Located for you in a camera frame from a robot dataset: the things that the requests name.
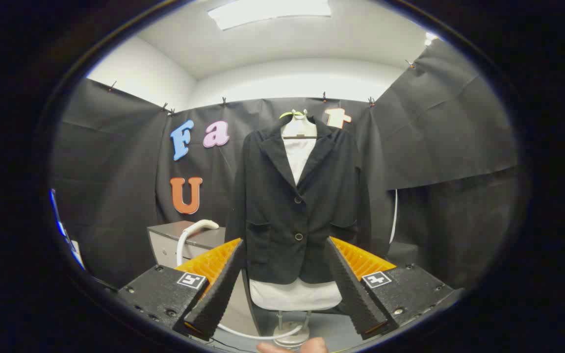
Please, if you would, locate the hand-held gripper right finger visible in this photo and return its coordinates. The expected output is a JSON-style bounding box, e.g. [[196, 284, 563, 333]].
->
[[324, 236, 464, 340]]

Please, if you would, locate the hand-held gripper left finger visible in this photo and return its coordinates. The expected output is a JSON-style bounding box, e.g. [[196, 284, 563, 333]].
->
[[117, 238, 245, 341]]

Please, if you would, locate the black suit jacket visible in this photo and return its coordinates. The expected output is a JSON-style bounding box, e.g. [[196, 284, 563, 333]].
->
[[225, 115, 372, 285]]

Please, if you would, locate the white mannequin torso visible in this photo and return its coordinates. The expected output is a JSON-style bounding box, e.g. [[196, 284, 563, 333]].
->
[[249, 110, 343, 312]]

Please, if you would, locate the grey cabinet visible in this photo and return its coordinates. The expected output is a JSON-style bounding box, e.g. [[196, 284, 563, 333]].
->
[[147, 221, 263, 336]]

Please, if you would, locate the metal mannequin stand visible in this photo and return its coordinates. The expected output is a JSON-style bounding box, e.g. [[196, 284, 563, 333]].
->
[[273, 310, 311, 348]]

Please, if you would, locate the black backdrop cloth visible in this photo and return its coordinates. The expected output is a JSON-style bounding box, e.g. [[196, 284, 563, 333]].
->
[[50, 39, 518, 290]]

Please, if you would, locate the blue and white board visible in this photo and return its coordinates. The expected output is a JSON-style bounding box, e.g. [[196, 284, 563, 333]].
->
[[50, 189, 87, 271]]

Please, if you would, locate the ceiling light panel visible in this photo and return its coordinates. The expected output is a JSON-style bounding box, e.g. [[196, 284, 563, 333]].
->
[[207, 0, 332, 31]]

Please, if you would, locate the thin white cable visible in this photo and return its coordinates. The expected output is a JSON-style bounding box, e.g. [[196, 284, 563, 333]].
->
[[389, 189, 399, 244]]

